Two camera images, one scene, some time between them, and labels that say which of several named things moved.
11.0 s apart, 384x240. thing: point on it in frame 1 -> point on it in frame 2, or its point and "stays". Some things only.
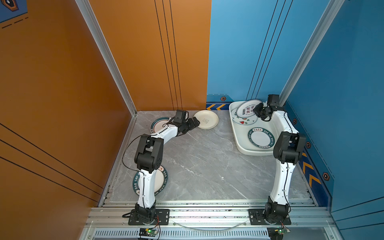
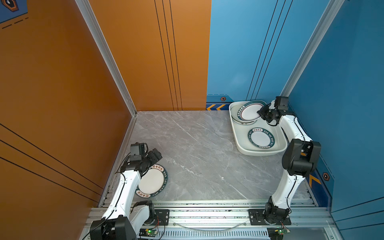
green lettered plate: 160,184 stays
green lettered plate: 261,137 stays
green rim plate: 158,124 -> 248,111
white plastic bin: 278,123 stays
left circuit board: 149,232 stays
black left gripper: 192,126 -> 154,159
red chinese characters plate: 246,109 -> 243,123
